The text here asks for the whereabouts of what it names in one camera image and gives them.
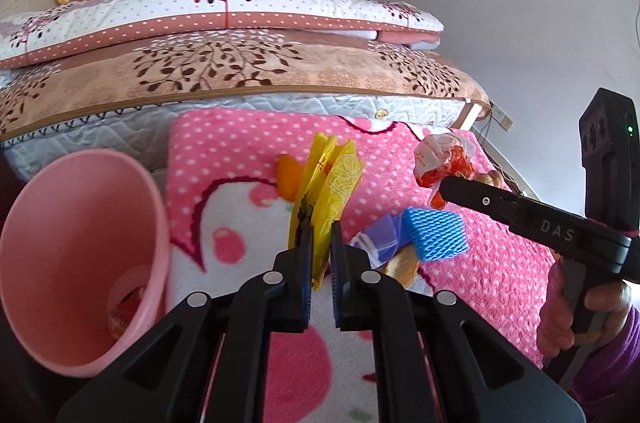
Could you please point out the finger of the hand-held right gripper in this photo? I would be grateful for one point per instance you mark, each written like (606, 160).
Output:
(480, 199)

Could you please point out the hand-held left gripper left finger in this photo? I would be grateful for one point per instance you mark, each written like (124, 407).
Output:
(305, 275)

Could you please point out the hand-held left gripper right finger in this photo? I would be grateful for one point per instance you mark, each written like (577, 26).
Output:
(337, 275)

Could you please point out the orange-red clear candy wrapper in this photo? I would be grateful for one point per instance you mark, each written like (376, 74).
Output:
(442, 160)

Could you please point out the yellow plastic wrapper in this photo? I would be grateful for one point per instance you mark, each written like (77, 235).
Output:
(332, 188)

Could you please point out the pink plastic bin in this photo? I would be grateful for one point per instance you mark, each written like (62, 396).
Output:
(65, 243)

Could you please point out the person's right forearm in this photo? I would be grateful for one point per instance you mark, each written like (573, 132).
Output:
(615, 363)

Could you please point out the person's right hand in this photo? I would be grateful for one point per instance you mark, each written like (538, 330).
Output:
(552, 318)

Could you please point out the walnut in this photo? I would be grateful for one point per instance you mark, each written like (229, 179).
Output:
(492, 179)

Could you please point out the blue foam net sleeve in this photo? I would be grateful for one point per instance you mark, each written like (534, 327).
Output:
(435, 233)

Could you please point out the blue and white wrapper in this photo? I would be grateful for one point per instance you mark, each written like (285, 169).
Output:
(382, 235)

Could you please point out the tan peel piece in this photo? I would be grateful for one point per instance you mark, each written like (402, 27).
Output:
(402, 268)

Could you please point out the orange fruit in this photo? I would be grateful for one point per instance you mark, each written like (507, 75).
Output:
(289, 175)

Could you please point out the pink dotted printed blanket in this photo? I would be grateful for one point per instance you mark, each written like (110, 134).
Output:
(225, 153)

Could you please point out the tan tree-print blanket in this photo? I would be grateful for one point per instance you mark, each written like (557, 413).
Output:
(300, 70)

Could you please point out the white quilted mattress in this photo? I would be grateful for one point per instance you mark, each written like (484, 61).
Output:
(150, 128)

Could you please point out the white dotted folded quilt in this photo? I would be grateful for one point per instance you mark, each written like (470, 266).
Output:
(150, 15)

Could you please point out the wall power socket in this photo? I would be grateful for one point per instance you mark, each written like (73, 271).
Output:
(501, 117)

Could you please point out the wooden bed frame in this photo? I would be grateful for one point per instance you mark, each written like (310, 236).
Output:
(472, 113)

